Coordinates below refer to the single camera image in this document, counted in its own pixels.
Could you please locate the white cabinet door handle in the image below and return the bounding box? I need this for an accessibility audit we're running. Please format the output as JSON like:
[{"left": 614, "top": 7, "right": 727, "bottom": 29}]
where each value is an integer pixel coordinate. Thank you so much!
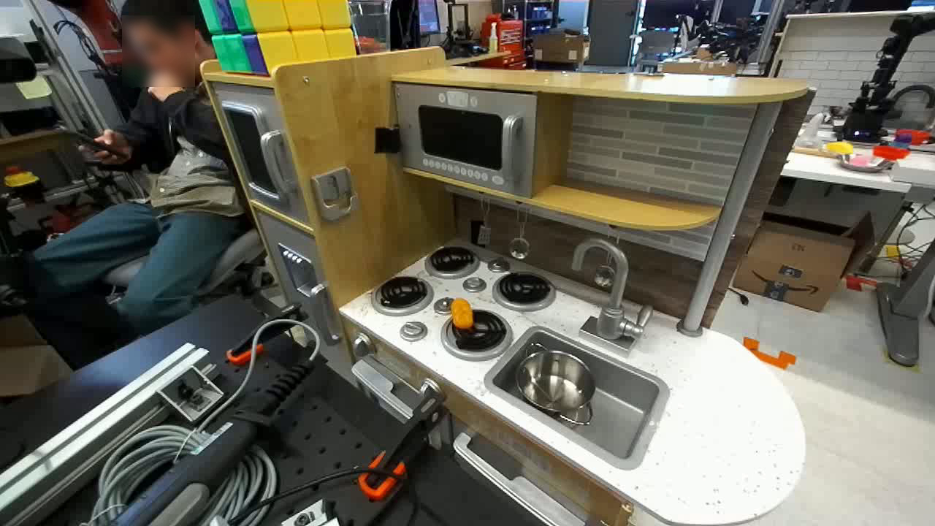
[{"left": 450, "top": 429, "right": 591, "bottom": 526}]

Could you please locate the green yellow block stack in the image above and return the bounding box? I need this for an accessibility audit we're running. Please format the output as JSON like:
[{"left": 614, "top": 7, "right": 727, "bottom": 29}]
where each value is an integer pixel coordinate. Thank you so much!
[{"left": 196, "top": 0, "right": 358, "bottom": 77}]

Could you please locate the white background work table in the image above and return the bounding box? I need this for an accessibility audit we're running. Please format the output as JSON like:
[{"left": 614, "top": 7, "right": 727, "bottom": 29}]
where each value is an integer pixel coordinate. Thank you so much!
[{"left": 778, "top": 129, "right": 935, "bottom": 198}]

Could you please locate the silver oven door handle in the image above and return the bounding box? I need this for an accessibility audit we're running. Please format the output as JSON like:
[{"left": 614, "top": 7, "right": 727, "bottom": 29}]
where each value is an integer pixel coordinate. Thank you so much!
[{"left": 347, "top": 354, "right": 443, "bottom": 425}]

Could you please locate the wooden toy kitchen unit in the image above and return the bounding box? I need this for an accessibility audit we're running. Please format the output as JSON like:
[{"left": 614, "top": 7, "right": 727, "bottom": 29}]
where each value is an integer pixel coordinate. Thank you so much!
[{"left": 198, "top": 43, "right": 816, "bottom": 526}]

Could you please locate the grey toy sink basin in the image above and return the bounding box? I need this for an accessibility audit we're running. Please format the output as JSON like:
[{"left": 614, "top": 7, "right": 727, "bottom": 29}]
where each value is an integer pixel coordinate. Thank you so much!
[{"left": 483, "top": 324, "right": 671, "bottom": 473}]

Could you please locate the orange plastic floor bracket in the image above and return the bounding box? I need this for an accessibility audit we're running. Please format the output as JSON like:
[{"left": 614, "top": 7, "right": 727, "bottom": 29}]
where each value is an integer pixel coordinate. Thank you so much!
[{"left": 740, "top": 337, "right": 798, "bottom": 375}]

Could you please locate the silver metal latch plate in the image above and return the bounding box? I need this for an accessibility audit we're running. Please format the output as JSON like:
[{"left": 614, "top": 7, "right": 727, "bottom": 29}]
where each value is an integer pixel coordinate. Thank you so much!
[{"left": 309, "top": 165, "right": 358, "bottom": 226}]

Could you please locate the silver metal pot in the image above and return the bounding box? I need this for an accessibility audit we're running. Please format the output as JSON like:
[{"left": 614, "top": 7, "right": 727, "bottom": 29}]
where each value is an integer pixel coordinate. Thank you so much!
[{"left": 510, "top": 347, "right": 599, "bottom": 429}]

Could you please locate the black toy stove burner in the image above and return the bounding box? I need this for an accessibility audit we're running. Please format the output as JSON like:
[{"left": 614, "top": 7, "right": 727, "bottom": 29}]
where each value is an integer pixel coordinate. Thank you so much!
[
  {"left": 367, "top": 274, "right": 434, "bottom": 319},
  {"left": 423, "top": 242, "right": 483, "bottom": 284},
  {"left": 439, "top": 308, "right": 516, "bottom": 362},
  {"left": 491, "top": 270, "right": 557, "bottom": 316}
]

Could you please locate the brown cardboard box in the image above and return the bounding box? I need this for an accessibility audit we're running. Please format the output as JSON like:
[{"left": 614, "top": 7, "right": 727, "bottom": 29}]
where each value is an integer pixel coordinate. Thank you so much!
[{"left": 729, "top": 213, "right": 877, "bottom": 316}]

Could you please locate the aluminium extrusion rail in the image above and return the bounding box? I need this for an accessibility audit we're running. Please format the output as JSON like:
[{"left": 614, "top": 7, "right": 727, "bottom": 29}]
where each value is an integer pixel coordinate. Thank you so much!
[{"left": 0, "top": 340, "right": 212, "bottom": 526}]

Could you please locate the silver toy faucet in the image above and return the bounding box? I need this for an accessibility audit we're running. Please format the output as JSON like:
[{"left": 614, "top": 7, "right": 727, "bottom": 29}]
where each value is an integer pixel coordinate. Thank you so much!
[{"left": 569, "top": 238, "right": 655, "bottom": 350}]

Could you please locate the grey toy microwave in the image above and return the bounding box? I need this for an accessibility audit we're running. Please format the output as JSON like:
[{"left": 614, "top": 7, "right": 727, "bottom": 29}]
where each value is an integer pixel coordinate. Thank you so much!
[{"left": 391, "top": 83, "right": 541, "bottom": 198}]

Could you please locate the coiled grey cable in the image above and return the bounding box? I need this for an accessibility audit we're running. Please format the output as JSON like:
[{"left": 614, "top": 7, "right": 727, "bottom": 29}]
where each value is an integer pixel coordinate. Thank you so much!
[{"left": 87, "top": 422, "right": 281, "bottom": 526}]

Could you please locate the seated person in jeans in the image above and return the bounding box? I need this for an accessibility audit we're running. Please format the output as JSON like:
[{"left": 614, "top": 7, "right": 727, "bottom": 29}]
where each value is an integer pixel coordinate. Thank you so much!
[{"left": 25, "top": 0, "right": 256, "bottom": 337}]

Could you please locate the orange rubber toy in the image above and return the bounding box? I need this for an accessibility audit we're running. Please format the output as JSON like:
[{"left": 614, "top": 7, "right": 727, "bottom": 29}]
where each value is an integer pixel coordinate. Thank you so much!
[{"left": 448, "top": 296, "right": 475, "bottom": 337}]

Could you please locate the thin white cable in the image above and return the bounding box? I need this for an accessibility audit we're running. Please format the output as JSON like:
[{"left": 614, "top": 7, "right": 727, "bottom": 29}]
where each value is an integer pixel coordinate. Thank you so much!
[{"left": 198, "top": 316, "right": 325, "bottom": 432}]

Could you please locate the orange black bar clamp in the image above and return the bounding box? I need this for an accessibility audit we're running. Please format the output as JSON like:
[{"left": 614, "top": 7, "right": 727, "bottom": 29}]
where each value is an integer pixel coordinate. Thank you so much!
[
  {"left": 114, "top": 333, "right": 315, "bottom": 526},
  {"left": 353, "top": 388, "right": 453, "bottom": 505}
]

